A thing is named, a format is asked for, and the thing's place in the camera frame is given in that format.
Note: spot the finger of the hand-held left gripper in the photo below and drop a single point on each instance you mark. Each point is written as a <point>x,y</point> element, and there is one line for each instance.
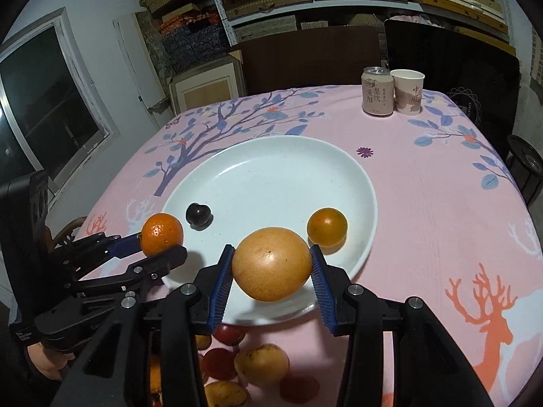
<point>165,263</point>
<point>125,245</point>

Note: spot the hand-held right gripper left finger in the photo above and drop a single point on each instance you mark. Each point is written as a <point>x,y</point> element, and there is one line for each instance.
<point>220,292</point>

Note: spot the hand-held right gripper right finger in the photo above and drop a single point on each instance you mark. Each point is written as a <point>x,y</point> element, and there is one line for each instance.
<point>322,296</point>

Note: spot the bright orange tangerine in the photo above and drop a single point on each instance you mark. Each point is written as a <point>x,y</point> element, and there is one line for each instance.
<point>162,233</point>

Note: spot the pale orange round fruit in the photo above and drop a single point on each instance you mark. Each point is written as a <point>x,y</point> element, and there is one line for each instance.
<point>271,263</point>

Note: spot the yellow speckled fruit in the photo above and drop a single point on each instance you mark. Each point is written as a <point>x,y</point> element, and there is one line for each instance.
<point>225,394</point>
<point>261,364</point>

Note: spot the white plate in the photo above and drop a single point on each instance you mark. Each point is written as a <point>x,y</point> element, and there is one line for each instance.
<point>263,178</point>

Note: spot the person's left hand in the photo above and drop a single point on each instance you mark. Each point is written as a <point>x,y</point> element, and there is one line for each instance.
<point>42,362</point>

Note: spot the red cherry tomato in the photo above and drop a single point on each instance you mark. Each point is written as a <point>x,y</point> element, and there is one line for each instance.
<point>218,362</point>
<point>299,390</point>
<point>229,334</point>

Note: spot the small yellow fruit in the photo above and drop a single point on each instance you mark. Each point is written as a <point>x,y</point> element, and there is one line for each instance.
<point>202,342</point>

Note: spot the carved wooden chair back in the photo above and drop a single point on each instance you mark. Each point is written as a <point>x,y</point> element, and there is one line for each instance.
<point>68,231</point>

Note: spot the dark purple plum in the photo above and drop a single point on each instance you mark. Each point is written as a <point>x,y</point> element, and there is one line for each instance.
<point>198,215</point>

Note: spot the small dark orange tangerine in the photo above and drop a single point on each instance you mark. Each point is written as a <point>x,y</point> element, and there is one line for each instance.
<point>326,227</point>

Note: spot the pink printed tablecloth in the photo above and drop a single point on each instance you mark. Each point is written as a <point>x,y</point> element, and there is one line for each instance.
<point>424,220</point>

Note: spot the window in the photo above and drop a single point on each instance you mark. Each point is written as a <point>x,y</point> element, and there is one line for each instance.
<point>46,101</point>

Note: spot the framed picture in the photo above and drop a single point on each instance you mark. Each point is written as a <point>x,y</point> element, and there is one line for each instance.
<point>203,87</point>

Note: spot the white door panel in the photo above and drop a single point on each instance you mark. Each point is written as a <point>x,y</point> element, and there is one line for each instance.
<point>135,68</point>

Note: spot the stack of dark patterned boxes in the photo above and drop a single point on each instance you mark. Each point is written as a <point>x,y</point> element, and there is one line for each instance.
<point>191,46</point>

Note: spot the beige drink can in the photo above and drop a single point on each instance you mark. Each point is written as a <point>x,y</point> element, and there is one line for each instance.
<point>377,93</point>

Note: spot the white paper cup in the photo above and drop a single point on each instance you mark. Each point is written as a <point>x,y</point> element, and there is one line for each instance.
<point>408,93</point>

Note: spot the brown chair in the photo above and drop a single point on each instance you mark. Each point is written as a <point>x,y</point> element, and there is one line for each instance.
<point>305,59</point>

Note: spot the black round stool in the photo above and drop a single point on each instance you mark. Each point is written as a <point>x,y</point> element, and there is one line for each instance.
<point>526,165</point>

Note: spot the metal shelf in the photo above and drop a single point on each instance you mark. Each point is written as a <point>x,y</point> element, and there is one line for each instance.
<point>220,12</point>

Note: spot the black chair back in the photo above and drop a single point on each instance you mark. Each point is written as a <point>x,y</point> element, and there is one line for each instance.
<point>458,63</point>

